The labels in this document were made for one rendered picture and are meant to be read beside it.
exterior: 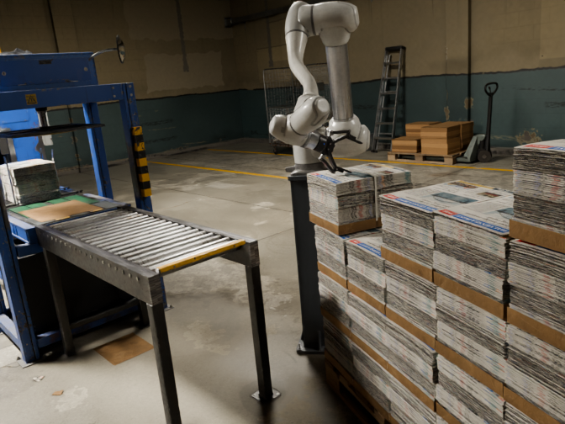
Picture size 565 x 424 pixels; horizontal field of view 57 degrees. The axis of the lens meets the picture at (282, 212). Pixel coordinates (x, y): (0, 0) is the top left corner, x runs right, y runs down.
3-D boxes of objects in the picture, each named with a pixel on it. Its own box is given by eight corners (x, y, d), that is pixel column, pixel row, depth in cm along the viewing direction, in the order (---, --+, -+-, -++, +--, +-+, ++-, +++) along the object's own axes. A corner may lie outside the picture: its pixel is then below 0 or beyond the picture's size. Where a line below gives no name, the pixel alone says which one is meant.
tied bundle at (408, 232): (462, 238, 201) (463, 180, 195) (525, 259, 174) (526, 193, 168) (380, 258, 187) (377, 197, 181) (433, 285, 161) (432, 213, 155)
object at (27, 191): (62, 196, 376) (55, 161, 369) (19, 205, 357) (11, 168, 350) (44, 191, 403) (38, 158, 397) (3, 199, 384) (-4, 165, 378)
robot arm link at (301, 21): (281, 29, 226) (311, 25, 223) (283, -4, 232) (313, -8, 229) (287, 47, 238) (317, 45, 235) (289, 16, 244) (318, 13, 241)
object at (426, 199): (460, 182, 194) (460, 178, 193) (522, 194, 168) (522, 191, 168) (377, 198, 180) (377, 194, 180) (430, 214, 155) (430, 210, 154)
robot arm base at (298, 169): (289, 170, 285) (288, 160, 284) (329, 167, 280) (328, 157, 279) (282, 177, 268) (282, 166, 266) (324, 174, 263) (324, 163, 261)
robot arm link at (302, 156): (297, 159, 282) (293, 119, 276) (330, 157, 277) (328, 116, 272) (291, 165, 266) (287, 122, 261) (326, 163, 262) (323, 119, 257)
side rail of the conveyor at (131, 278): (164, 302, 204) (159, 273, 201) (151, 306, 200) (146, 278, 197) (47, 243, 301) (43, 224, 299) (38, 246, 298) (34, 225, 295)
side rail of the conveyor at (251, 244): (261, 264, 236) (258, 239, 233) (251, 267, 233) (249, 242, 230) (127, 222, 334) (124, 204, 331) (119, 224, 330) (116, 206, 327)
